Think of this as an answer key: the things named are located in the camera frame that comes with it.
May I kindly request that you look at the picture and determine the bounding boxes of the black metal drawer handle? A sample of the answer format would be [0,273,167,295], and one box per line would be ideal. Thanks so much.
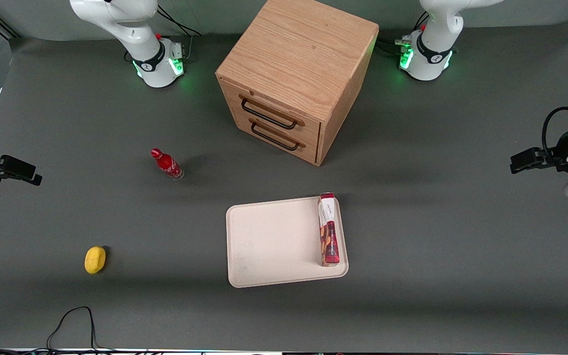
[250,120,300,151]
[241,97,298,130]

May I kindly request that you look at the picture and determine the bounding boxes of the red tartan cookie box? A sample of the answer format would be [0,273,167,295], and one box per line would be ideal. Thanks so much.
[318,192,341,267]

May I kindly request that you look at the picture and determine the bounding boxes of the black looped table cable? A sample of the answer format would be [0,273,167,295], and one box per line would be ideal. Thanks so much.
[46,306,117,354]

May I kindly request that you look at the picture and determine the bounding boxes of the black arm base cable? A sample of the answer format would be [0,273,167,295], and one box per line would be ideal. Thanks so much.
[378,10,430,57]
[156,5,203,62]

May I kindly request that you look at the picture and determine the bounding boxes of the black right arm base cable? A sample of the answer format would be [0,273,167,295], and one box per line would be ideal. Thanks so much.
[156,5,203,62]

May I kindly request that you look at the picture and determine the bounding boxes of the cream rectangular plastic tray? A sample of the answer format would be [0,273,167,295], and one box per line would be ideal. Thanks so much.
[226,195,349,288]

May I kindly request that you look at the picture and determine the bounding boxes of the black aluminium frame bar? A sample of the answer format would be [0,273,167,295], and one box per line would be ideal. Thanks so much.
[0,7,21,40]

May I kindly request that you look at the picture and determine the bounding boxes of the wooden two-drawer cabinet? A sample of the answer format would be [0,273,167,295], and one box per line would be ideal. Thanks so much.
[215,0,380,167]

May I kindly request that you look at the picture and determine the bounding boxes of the black left arm base cable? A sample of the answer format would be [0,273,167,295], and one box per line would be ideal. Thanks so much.
[378,10,430,57]

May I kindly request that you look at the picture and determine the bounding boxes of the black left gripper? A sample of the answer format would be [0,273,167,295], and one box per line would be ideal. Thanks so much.
[510,126,568,176]

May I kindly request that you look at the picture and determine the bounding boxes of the wooden drawer front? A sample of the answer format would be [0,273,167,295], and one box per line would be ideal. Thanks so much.
[232,109,320,165]
[224,83,321,144]

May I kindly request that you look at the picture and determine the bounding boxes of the yellow lemon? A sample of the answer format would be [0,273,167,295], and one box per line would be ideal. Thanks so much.
[84,246,107,275]

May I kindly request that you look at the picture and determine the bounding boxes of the red cola bottle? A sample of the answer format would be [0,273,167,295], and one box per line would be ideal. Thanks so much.
[150,148,185,181]

